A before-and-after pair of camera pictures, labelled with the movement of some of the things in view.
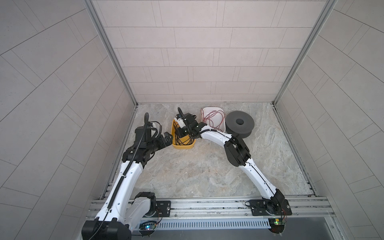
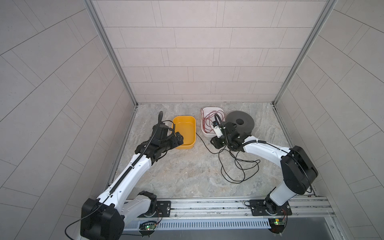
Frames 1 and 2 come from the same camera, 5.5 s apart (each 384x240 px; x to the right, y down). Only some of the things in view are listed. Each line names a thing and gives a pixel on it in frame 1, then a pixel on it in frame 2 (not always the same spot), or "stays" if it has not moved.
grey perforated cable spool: (239, 123) stays
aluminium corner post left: (108, 41) stays
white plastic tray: (214, 118) stays
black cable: (178, 141) → (237, 160)
